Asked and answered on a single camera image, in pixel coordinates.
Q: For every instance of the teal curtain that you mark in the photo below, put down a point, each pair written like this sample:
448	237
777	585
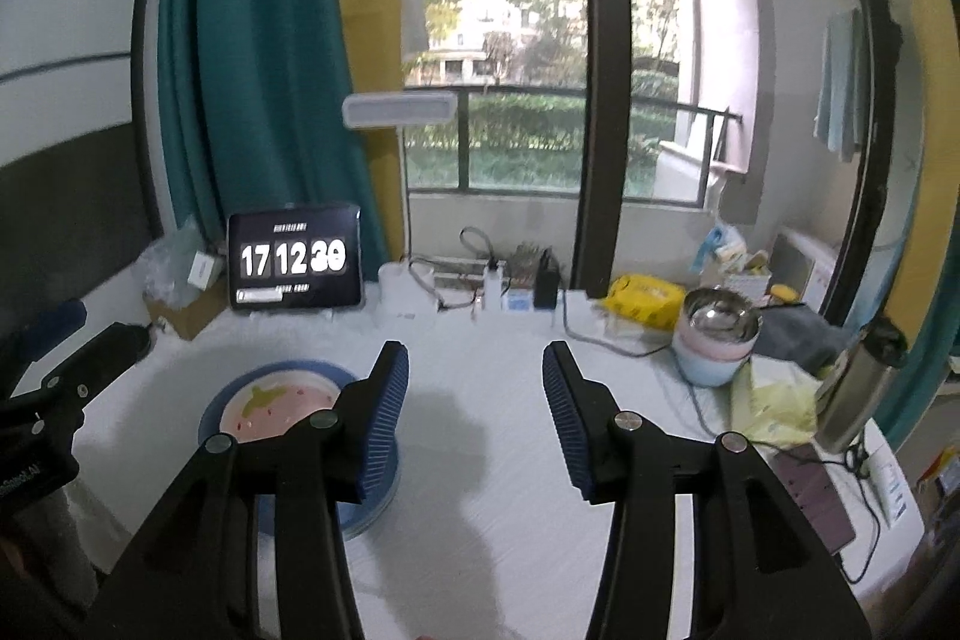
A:
250	95
913	390

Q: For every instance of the grey cloth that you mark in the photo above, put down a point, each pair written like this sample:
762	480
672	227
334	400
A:
796	333

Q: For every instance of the white humidifier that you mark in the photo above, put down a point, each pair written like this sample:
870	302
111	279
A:
407	290

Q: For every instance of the teal curtain left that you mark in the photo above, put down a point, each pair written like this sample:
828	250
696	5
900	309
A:
250	95

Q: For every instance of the steel bowl on stack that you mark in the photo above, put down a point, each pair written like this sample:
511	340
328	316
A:
722	314

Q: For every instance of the black window frame post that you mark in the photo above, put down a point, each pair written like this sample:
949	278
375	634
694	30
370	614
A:
608	101

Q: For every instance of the white charger with cable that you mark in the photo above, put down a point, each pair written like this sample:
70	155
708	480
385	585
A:
494	268

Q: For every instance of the pink strawberry bowl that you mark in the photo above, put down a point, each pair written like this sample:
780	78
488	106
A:
267	407

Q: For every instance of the black power adapter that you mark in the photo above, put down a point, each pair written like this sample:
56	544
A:
547	281

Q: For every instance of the purple notebook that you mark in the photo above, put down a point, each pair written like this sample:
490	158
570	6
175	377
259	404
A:
808	478

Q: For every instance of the stacked pastel bowls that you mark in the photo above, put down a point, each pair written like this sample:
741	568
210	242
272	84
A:
705	361

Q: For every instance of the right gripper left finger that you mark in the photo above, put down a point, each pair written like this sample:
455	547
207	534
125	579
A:
368	412

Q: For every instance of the teal curtain right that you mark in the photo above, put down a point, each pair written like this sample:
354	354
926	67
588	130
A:
913	390

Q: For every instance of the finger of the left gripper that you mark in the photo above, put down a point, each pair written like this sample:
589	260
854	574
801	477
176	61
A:
105	357
56	325

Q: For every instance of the hanging light blue garment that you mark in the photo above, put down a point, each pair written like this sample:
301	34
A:
839	121

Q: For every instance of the clear plastic bag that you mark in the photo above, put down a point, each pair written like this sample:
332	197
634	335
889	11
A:
163	268

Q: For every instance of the yellow curtain right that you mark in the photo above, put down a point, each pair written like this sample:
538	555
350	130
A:
922	187

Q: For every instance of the cardboard box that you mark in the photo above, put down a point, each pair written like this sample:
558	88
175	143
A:
188	322

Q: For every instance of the dark blue bowl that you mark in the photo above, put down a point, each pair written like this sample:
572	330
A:
210	419

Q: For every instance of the balcony railing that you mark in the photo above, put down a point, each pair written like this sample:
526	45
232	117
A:
529	140

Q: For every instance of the white tube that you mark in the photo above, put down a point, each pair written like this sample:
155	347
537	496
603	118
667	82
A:
889	485

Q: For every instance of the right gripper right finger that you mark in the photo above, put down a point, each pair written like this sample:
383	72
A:
582	411

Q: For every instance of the small white box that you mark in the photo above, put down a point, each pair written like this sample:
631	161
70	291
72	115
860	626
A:
205	270

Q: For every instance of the blue white snack package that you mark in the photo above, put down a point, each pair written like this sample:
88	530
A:
726	248

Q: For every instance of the pale yellow tissue pack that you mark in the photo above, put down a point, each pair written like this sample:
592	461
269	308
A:
774	401

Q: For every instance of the steel thermos bottle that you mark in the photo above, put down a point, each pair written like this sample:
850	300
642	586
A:
858	382

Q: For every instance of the tablet showing clock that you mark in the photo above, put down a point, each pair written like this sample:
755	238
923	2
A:
302	258

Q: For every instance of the white desk lamp head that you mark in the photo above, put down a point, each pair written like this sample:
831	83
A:
398	109

